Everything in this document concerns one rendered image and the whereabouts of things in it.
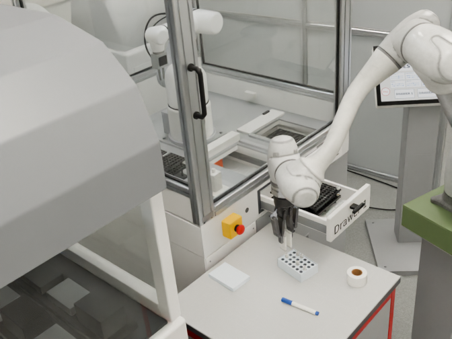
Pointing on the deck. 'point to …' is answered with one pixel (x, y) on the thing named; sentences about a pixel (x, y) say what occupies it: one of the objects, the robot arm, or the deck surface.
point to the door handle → (200, 91)
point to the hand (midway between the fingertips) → (285, 240)
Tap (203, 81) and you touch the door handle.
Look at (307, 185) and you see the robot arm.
